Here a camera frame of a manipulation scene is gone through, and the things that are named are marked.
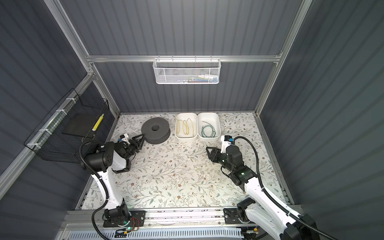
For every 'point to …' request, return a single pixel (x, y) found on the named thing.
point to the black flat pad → (81, 125)
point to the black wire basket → (48, 142)
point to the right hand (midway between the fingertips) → (210, 149)
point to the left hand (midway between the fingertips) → (144, 136)
